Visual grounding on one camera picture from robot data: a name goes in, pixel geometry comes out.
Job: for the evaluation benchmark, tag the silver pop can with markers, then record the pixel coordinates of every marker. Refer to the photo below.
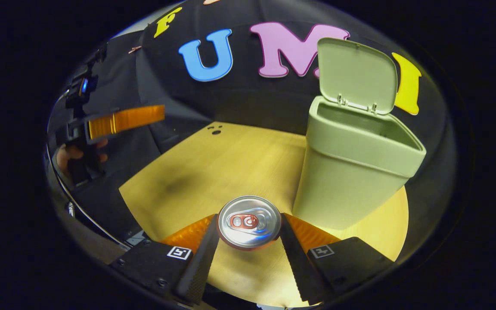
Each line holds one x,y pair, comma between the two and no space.
248,224

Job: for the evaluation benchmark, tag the pink cloth clip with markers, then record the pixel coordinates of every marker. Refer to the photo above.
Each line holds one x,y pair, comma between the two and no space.
134,49

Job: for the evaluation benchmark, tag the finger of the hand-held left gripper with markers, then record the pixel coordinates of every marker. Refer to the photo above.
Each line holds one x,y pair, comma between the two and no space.
123,122

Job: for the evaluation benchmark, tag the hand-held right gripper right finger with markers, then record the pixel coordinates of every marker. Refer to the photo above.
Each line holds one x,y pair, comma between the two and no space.
299,271

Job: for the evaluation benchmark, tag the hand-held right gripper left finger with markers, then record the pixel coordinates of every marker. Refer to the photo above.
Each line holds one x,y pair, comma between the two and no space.
196,271

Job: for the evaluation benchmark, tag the pale green desktop garbage bin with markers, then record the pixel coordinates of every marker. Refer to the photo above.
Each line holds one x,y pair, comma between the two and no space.
347,172

